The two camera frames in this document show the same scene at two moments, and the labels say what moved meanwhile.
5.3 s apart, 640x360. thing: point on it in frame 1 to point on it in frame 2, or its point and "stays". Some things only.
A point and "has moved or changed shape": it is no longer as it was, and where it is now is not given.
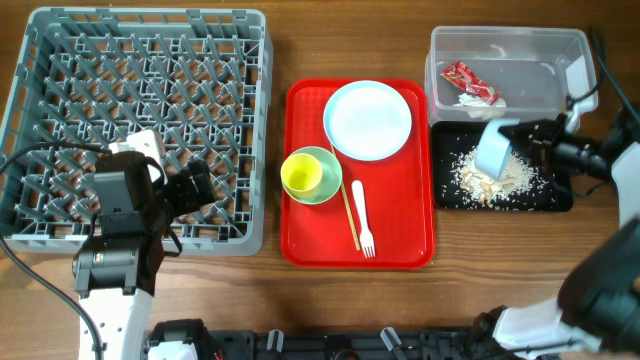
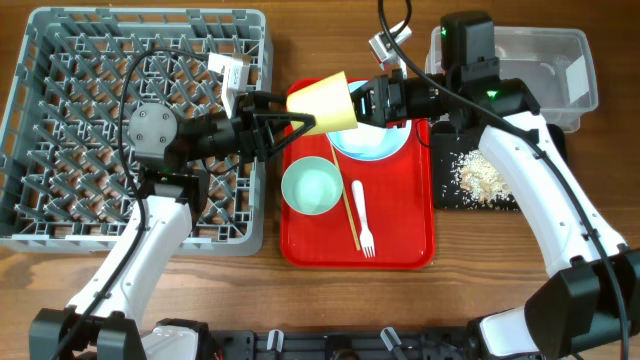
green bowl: x=331 y=175 has moved or changed shape
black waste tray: x=456 y=183 stays
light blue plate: x=367 y=120 stays
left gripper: x=182 y=183 to x=258 y=141
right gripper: x=544 y=137 to x=393 y=90
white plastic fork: x=367 y=241 stays
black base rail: x=360 y=345 stays
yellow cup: x=300 y=175 to x=327 y=100
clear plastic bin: x=476 y=74 stays
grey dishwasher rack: x=203 y=80 stays
